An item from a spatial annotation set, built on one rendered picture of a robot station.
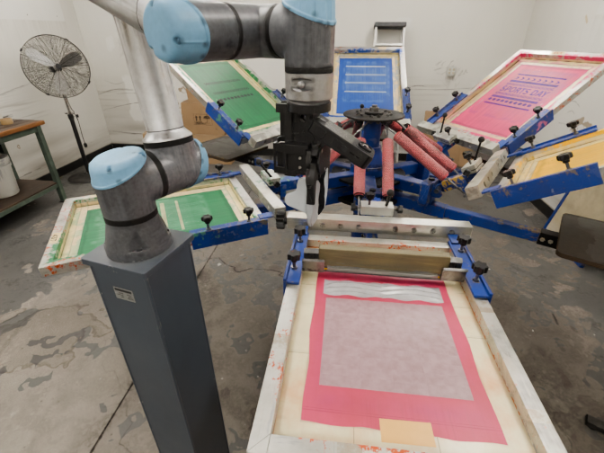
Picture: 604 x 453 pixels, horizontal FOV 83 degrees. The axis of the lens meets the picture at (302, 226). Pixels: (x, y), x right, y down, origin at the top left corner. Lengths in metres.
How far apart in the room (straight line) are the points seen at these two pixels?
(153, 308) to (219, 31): 0.62
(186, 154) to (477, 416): 0.87
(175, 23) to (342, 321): 0.79
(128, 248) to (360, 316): 0.63
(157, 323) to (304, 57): 0.69
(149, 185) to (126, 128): 5.37
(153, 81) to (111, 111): 5.39
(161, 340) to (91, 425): 1.24
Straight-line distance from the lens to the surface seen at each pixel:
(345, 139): 0.57
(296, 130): 0.59
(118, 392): 2.24
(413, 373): 0.92
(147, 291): 0.88
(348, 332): 0.98
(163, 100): 0.87
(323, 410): 0.83
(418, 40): 5.14
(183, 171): 0.88
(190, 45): 0.51
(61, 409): 2.31
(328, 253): 1.11
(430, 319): 1.06
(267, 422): 0.78
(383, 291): 1.11
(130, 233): 0.86
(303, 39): 0.54
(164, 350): 1.00
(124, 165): 0.80
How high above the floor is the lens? 1.66
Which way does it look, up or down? 29 degrees down
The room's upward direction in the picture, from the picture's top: straight up
